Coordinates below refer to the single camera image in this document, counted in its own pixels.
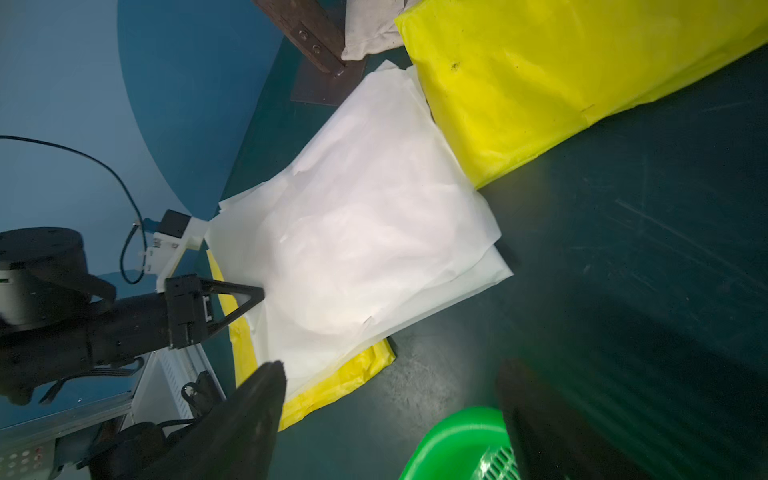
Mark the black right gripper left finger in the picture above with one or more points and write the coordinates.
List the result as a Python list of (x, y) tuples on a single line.
[(236, 440)]

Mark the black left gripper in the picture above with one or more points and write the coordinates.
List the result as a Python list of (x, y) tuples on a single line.
[(120, 330)]

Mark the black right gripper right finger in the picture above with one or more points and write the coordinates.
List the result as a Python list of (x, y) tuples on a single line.
[(549, 438)]

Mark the yellow raincoat front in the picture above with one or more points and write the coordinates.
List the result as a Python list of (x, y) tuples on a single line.
[(348, 378)]

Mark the yellow raincoat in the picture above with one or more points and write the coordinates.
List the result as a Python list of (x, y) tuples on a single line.
[(508, 80), (348, 378)]

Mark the green plastic basket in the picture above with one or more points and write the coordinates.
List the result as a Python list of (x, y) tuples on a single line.
[(470, 444)]

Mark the white raincoat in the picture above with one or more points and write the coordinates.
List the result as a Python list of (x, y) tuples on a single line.
[(373, 227)]

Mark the beige folded cloth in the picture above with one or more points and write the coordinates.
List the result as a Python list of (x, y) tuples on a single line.
[(370, 28)]

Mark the yellow folded raincoat back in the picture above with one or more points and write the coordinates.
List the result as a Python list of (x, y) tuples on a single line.
[(508, 80)]

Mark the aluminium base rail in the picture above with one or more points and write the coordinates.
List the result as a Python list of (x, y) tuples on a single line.
[(88, 406)]

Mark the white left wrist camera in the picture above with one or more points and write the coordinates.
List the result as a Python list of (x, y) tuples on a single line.
[(171, 237)]

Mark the tree base plate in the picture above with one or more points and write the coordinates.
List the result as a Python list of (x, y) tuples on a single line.
[(314, 87)]

